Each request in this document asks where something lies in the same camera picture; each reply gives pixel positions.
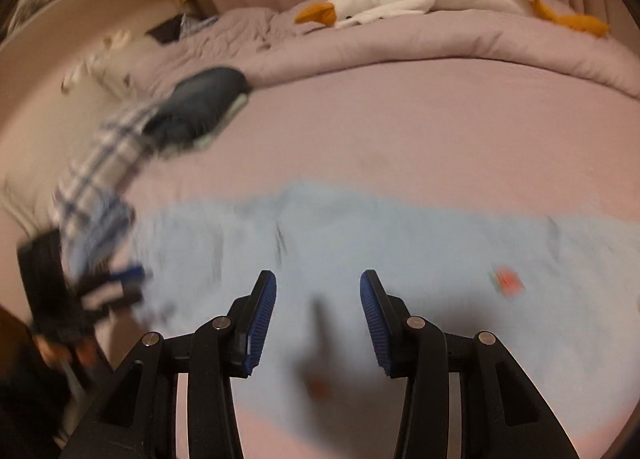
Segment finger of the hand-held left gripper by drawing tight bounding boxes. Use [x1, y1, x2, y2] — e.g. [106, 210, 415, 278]
[75, 265, 146, 297]
[85, 289, 143, 315]

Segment light green folded cloth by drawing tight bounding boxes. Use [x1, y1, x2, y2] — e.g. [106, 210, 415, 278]
[195, 93, 249, 151]

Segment blue patterned cloth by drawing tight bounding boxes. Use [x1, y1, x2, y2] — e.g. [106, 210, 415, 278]
[150, 13, 218, 46]

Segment dark blue folded clothes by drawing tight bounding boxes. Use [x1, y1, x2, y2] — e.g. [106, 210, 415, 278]
[142, 66, 253, 150]

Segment white patterned pillow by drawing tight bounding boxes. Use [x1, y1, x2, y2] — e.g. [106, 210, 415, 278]
[61, 29, 148, 96]

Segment lilac quilt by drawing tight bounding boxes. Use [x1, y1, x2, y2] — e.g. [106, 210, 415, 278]
[122, 6, 640, 100]

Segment white cable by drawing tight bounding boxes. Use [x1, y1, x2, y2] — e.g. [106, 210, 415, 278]
[57, 356, 88, 402]

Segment plaid shirt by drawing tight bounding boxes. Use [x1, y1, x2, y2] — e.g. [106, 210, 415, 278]
[52, 102, 161, 285]

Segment person's left forearm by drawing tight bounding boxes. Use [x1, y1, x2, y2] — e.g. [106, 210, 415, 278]
[0, 334, 68, 459]

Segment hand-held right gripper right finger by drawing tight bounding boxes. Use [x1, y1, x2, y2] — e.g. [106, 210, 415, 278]
[359, 269, 581, 459]

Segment light blue denim pants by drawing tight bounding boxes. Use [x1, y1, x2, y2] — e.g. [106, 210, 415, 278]
[127, 179, 640, 440]

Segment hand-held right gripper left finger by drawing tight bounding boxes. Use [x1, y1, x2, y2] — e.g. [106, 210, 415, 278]
[60, 269, 278, 459]

